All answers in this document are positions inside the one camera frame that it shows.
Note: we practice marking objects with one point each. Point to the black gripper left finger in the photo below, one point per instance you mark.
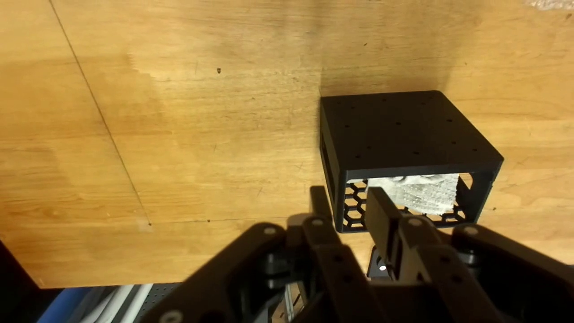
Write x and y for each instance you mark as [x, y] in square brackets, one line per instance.
[269, 281]

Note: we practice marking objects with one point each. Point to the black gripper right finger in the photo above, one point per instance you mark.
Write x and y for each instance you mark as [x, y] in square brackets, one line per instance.
[477, 276]

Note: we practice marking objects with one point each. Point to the white towel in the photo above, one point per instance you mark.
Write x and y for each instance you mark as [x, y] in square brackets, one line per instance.
[422, 193]

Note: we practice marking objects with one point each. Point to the black basket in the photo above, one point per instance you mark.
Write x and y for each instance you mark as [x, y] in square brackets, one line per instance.
[406, 132]

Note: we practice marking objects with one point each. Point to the blue floor object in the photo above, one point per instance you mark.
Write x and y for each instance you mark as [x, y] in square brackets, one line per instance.
[65, 303]

